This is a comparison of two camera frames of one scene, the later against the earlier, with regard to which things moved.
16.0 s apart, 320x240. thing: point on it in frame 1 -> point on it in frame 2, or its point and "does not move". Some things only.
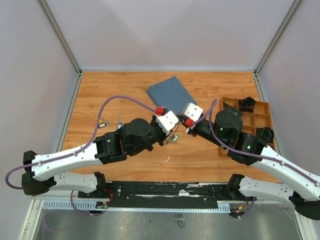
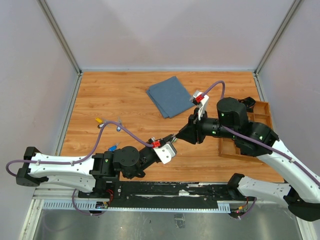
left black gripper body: [156, 135] -> [147, 154]
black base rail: [162, 195] does not move
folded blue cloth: [170, 94] does not move
